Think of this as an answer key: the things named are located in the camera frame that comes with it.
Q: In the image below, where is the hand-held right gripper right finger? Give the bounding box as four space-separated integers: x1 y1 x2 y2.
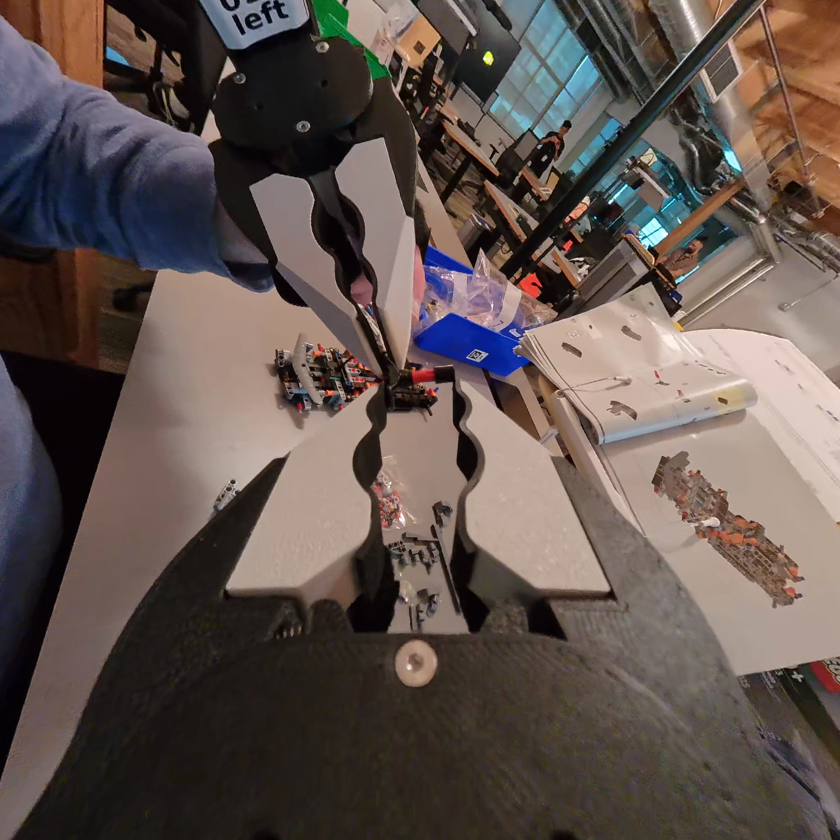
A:
449 379 614 634

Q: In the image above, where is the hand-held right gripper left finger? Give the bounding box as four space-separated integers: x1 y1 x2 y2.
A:
224 386 388 634

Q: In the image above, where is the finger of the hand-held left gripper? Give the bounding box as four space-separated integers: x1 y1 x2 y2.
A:
249 174 389 373
333 136 417 366

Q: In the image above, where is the person's left forearm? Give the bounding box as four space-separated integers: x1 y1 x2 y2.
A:
0 20 277 293

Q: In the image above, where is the clear bag of lego pieces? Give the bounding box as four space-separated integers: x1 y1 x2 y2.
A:
371 469 411 529

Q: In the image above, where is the partly built lego model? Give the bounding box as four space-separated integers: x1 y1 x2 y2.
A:
274 331 442 417

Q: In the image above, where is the white book stand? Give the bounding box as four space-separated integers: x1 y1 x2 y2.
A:
554 390 647 536

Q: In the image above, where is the cluster of dark grey pieces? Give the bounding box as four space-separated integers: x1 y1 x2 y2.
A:
387 502 460 631

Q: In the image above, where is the blue storage bin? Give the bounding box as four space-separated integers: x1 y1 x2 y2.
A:
413 246 532 377

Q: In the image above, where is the open instruction booklet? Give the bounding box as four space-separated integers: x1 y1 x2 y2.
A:
515 282 840 677

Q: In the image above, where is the black television screen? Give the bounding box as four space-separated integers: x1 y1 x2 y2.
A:
453 16 524 106

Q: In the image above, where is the black pole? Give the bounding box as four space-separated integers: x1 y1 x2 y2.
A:
500 0 770 280

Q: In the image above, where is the person's blue sweater torso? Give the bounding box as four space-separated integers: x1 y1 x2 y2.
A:
0 354 63 775

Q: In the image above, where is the dark printed cardboard box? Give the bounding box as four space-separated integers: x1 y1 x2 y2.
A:
738 658 840 742

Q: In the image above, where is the silver ventilation duct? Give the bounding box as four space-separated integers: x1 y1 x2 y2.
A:
646 0 782 224

